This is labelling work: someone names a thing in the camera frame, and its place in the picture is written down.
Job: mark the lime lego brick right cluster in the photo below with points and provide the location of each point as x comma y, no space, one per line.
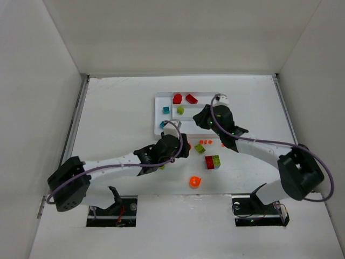
216,160

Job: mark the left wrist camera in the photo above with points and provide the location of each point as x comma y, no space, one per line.
172,127

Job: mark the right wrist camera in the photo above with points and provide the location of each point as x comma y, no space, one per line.
221,100

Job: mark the red long lego brick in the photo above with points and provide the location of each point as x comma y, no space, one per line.
191,99

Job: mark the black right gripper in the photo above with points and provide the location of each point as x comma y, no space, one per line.
202,120

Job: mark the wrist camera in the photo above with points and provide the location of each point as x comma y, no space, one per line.
172,127
221,100

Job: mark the white compartment tray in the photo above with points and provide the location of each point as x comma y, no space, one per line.
188,126

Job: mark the red lego brick right cluster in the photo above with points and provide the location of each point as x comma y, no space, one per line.
209,162

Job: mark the lime lego plate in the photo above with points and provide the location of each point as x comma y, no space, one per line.
200,149

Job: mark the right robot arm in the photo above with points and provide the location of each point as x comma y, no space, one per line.
298,171

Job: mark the lime small lego brick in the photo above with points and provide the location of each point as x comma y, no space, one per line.
180,110

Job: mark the red rounded lego brick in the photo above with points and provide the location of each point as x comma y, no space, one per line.
177,99

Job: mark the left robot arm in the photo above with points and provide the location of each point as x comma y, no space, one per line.
90,183

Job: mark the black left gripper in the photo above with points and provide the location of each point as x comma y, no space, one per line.
182,148

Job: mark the orange round disc piece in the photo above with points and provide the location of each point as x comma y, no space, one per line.
194,182

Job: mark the teal lego in tray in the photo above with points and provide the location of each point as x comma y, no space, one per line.
166,110

